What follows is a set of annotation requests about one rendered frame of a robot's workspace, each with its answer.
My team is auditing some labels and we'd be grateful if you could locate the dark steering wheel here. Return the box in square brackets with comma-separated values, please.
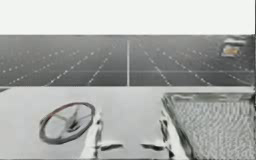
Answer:
[38, 101, 97, 145]

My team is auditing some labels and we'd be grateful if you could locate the grey table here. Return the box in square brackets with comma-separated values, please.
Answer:
[0, 86, 256, 160]

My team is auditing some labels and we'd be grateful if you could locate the grey mesh tray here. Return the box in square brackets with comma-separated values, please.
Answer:
[161, 92, 256, 160]

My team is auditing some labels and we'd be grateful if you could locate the grey cart with brown box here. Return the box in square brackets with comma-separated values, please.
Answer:
[220, 36, 249, 59]

